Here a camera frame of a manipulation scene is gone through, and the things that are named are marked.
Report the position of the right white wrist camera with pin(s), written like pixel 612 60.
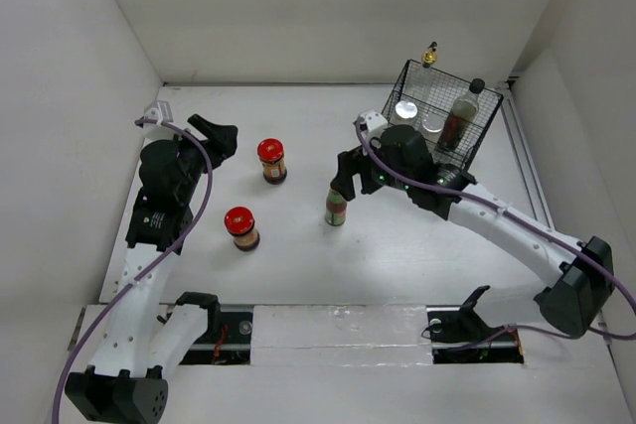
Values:
pixel 371 123

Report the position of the red lid jar back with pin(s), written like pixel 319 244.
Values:
pixel 270 152

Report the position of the clear glass oil bottle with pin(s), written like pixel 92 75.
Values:
pixel 428 59

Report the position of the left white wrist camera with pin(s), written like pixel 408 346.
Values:
pixel 158 112

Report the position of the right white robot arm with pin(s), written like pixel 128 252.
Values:
pixel 578 276

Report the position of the black wire rack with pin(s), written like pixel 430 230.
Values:
pixel 445 89

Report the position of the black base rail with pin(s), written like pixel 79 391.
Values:
pixel 456 334

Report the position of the red lid jar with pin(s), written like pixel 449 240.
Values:
pixel 270 152
pixel 240 225

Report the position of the red lid jar front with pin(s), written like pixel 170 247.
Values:
pixel 240 225

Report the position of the dark soy sauce bottle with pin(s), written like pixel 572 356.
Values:
pixel 462 112

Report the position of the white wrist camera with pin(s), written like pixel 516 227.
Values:
pixel 158 112
pixel 371 123

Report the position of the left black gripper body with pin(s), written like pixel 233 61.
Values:
pixel 194 158

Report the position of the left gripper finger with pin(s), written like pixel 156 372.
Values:
pixel 221 139
pixel 216 156

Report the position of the silver lid shaker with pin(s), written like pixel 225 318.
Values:
pixel 431 126
pixel 404 113

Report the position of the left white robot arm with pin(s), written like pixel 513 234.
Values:
pixel 118 371

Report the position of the green label sauce bottle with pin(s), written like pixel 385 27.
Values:
pixel 336 206

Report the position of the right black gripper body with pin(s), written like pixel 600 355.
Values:
pixel 384 179

